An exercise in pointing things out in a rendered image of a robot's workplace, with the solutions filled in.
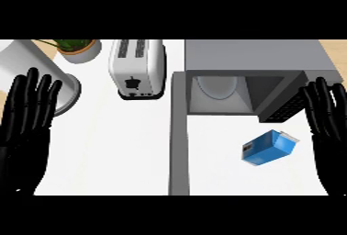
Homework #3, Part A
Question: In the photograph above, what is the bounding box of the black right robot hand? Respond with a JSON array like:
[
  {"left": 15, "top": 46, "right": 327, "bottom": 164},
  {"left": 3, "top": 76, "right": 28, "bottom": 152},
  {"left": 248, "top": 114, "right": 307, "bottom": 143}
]
[{"left": 298, "top": 76, "right": 347, "bottom": 196}]

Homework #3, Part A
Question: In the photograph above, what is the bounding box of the grey microwave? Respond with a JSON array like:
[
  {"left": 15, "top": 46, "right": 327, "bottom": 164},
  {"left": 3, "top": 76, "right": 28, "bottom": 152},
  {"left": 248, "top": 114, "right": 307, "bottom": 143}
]
[{"left": 183, "top": 39, "right": 343, "bottom": 124}]

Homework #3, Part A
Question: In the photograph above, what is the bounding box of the blue milk carton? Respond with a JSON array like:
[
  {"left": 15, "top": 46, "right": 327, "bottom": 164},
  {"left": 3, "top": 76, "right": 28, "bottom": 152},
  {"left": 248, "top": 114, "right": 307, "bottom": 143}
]
[{"left": 239, "top": 129, "right": 301, "bottom": 167}]

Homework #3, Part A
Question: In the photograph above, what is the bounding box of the potted green plant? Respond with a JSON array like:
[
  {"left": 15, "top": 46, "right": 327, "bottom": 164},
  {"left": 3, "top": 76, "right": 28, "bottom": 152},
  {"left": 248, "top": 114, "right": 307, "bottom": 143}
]
[{"left": 34, "top": 39, "right": 104, "bottom": 64}]

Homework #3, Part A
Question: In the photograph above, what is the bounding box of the grey microwave door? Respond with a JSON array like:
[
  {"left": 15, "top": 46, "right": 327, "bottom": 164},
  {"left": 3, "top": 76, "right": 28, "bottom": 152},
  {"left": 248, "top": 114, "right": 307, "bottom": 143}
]
[{"left": 169, "top": 71, "right": 191, "bottom": 196}]

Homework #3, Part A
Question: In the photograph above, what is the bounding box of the white toaster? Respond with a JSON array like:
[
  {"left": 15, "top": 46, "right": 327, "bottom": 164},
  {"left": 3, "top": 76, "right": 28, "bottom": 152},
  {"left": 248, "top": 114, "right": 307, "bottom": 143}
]
[{"left": 108, "top": 39, "right": 169, "bottom": 101}]

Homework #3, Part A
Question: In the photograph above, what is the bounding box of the white round appliance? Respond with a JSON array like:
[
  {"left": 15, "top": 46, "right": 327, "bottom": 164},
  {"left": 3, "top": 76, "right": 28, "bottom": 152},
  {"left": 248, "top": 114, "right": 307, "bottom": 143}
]
[{"left": 0, "top": 39, "right": 83, "bottom": 118}]

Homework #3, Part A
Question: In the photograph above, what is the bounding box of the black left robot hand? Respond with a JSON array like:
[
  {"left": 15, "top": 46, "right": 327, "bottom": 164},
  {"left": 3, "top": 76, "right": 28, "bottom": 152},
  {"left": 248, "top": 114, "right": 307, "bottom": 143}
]
[{"left": 0, "top": 67, "right": 64, "bottom": 196}]

